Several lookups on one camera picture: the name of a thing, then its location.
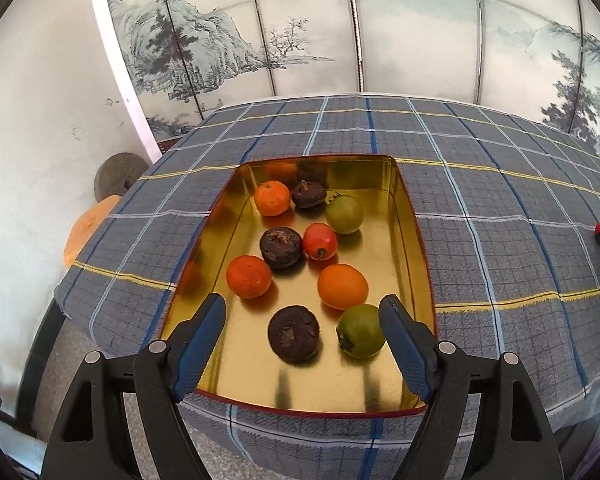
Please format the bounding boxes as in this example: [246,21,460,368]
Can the grey round millstone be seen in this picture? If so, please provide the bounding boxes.
[93,152,152,203]

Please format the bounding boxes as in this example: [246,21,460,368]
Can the red tomato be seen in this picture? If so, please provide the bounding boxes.
[301,222,339,262]

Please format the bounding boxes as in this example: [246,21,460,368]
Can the orange tangerine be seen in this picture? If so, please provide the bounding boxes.
[226,255,273,300]
[253,180,292,217]
[317,263,370,311]

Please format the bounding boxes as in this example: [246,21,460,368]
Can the grey plaid tablecloth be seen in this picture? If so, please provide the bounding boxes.
[54,92,600,480]

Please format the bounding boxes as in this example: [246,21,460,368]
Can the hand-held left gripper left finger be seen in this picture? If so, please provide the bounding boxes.
[40,292,228,480]

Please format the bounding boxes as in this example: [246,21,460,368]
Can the painted landscape screen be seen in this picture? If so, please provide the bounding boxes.
[102,0,600,161]

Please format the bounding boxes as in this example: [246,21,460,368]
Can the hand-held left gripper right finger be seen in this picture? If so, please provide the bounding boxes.
[378,294,566,480]

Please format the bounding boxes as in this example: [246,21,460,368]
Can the gold tin box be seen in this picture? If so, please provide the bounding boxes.
[157,152,438,418]

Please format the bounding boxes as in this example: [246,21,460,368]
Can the dark brown round fruit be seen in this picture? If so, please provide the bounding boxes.
[259,226,303,268]
[267,305,322,365]
[291,179,328,210]

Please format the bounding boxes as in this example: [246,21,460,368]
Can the green tomato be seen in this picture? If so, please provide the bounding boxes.
[336,303,387,359]
[325,195,365,235]

